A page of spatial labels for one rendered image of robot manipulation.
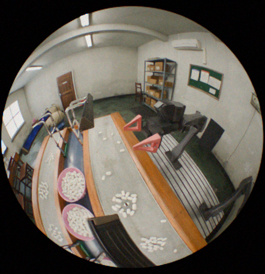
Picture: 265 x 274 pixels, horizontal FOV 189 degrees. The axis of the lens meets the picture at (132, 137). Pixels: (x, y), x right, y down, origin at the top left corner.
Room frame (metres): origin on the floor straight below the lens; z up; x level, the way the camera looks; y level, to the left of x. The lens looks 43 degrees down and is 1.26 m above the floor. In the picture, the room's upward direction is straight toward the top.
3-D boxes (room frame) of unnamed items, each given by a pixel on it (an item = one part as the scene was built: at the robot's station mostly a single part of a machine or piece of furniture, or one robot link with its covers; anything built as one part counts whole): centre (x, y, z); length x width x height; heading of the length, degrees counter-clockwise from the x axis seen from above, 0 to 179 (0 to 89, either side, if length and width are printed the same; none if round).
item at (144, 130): (0.25, -0.02, 1.07); 0.09 x 0.07 x 0.07; 111
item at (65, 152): (0.37, 0.78, 0.90); 0.20 x 0.19 x 0.45; 24
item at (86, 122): (0.56, 0.34, 1.08); 0.62 x 0.08 x 0.07; 24
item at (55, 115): (1.85, 2.65, 0.40); 0.74 x 0.56 x 0.38; 22
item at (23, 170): (-0.25, 2.44, 0.45); 0.44 x 0.43 x 0.91; 41
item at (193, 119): (0.34, -0.34, 1.05); 0.30 x 0.09 x 0.12; 111
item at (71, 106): (0.54, 0.42, 0.90); 0.20 x 0.19 x 0.45; 24
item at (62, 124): (1.81, 2.65, 0.47); 0.97 x 0.62 x 0.94; 45
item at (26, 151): (0.33, 0.85, 1.08); 0.62 x 0.08 x 0.07; 24
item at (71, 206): (-0.19, 0.31, 0.72); 0.27 x 0.27 x 0.10
